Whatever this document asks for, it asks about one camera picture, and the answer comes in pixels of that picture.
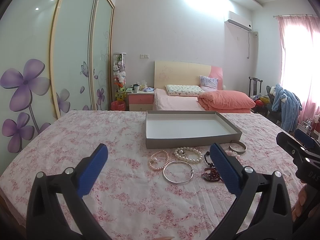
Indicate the white air conditioner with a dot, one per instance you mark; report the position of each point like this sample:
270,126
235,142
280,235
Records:
239,21

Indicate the clear plush toy tube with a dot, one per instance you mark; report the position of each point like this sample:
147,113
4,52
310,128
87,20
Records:
119,76

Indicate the pink floral bedsheet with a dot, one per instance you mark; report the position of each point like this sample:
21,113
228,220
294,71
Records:
129,200

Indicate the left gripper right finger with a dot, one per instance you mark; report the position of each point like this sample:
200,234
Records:
272,218

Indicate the pink curtain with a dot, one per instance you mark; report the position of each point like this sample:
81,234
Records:
299,40

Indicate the pink beige nightstand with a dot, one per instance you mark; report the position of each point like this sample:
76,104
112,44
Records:
140,101

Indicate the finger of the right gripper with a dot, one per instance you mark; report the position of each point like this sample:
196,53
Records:
290,145
307,141

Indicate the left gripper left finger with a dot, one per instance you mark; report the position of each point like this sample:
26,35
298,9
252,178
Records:
45,218

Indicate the folded salmon quilt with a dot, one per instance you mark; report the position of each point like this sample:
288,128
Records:
226,101

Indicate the purple patterned pillow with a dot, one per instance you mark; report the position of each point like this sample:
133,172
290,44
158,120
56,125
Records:
209,84

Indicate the grey cardboard tray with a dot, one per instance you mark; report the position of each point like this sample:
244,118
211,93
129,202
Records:
173,129

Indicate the dark wooden chair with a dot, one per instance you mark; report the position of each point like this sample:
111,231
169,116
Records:
255,85

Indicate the floral white pillow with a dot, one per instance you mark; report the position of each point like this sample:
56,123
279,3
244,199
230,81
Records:
184,90

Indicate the floral sliding wardrobe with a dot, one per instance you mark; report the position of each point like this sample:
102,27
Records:
55,57

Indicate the wall switch plate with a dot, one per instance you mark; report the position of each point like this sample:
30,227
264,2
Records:
144,56

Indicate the pink bed mattress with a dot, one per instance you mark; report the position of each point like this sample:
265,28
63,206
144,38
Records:
163,102

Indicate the person's right hand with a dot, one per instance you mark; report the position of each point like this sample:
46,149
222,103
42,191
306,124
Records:
298,207

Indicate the white mug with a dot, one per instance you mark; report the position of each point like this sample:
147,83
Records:
136,88

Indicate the red waste bin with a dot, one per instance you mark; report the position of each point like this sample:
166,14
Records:
118,106

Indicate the beige pink headboard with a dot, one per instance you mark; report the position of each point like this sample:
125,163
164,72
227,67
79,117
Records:
184,73

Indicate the wide silver cuff bangle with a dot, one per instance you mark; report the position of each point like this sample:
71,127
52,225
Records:
240,149

